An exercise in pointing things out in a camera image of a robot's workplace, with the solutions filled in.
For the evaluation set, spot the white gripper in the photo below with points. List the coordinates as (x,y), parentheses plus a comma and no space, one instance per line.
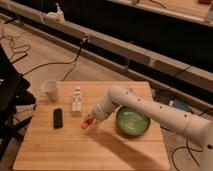
(101,111)

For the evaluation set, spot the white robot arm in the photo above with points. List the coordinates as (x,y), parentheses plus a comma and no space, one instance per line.
(192,127)

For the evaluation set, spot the green ceramic bowl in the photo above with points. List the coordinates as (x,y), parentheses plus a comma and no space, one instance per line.
(131,122)

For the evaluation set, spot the white tube bottle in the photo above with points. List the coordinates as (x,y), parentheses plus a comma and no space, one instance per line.
(77,102)

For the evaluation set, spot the black rectangular remote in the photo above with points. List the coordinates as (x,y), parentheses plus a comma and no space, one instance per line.
(57,118)

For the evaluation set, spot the wooden table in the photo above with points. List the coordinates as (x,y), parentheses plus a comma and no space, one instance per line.
(97,148)

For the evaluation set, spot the white paper cup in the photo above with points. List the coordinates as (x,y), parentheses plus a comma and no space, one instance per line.
(50,88)

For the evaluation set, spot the blue power box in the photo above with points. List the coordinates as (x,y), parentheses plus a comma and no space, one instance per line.
(179,104)

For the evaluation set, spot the black chair frame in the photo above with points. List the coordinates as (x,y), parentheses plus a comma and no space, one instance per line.
(13,92)

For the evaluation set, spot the white object on rail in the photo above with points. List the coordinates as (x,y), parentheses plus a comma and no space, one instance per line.
(58,15)

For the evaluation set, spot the long wooden rail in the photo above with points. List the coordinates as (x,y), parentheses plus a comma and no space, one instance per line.
(177,51)

